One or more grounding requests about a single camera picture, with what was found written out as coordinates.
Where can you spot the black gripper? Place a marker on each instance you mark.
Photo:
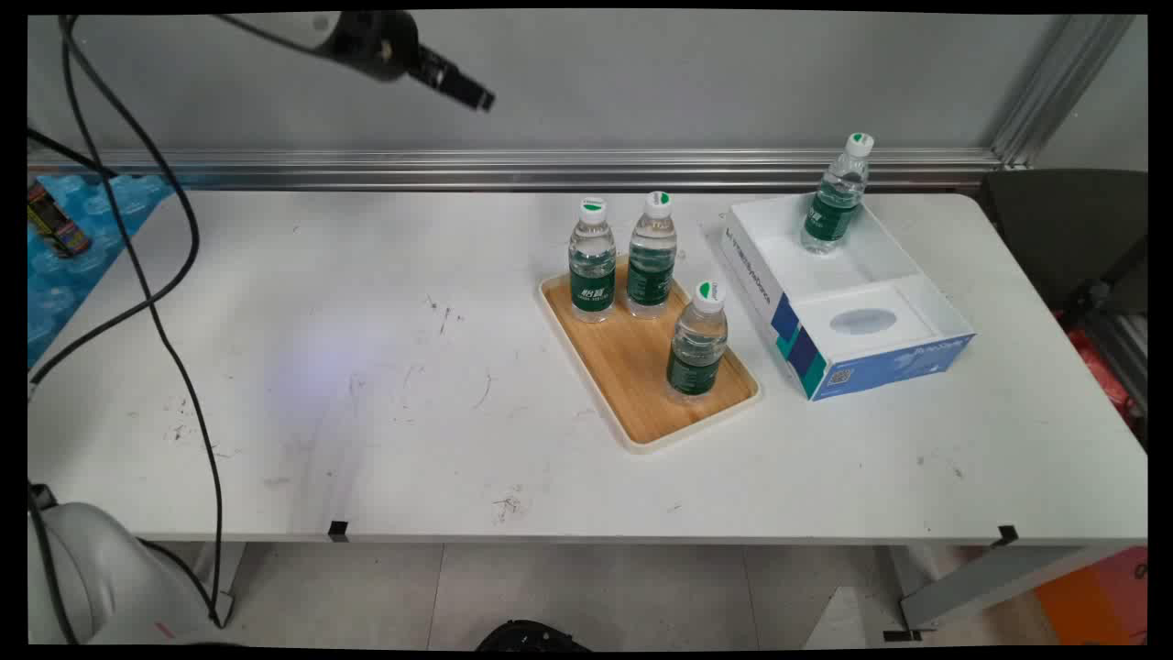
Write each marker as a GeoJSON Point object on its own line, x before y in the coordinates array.
{"type": "Point", "coordinates": [376, 46]}

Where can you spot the green label water bottle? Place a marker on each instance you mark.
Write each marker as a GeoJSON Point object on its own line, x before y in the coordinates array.
{"type": "Point", "coordinates": [832, 213]}
{"type": "Point", "coordinates": [592, 284]}
{"type": "Point", "coordinates": [695, 367]}
{"type": "Point", "coordinates": [652, 280]}

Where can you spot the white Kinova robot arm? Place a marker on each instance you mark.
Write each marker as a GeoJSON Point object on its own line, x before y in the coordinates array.
{"type": "Point", "coordinates": [92, 568]}

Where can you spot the bamboo tray with cream rim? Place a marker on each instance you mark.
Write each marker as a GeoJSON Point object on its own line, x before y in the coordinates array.
{"type": "Point", "coordinates": [632, 376]}

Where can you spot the dark printed can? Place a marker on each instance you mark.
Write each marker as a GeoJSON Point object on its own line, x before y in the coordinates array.
{"type": "Point", "coordinates": [57, 225]}

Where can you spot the blue shrink-wrapped bottle pack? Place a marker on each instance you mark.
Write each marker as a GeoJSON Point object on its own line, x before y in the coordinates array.
{"type": "Point", "coordinates": [64, 284]}

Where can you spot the black tape mark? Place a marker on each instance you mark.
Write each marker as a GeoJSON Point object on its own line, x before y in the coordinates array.
{"type": "Point", "coordinates": [338, 531]}
{"type": "Point", "coordinates": [1008, 535]}

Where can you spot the white and blue cardboard box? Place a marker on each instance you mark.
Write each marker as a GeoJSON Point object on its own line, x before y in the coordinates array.
{"type": "Point", "coordinates": [880, 362]}

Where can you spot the black round object on floor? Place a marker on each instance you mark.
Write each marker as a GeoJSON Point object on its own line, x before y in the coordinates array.
{"type": "Point", "coordinates": [531, 637]}

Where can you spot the dark grey chair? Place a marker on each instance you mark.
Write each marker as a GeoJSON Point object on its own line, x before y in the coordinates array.
{"type": "Point", "coordinates": [1054, 229]}

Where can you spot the red bag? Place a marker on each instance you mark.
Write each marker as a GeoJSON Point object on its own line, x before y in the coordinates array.
{"type": "Point", "coordinates": [1104, 376]}

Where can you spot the white table leg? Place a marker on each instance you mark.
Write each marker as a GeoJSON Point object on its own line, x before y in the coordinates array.
{"type": "Point", "coordinates": [990, 582]}

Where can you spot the orange box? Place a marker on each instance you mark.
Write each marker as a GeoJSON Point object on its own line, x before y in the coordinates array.
{"type": "Point", "coordinates": [1100, 600]}

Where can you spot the horizontal aluminium rail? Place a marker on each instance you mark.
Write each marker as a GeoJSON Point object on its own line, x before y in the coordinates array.
{"type": "Point", "coordinates": [550, 170]}

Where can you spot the slanted aluminium post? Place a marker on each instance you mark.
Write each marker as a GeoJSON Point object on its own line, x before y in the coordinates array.
{"type": "Point", "coordinates": [1054, 92]}

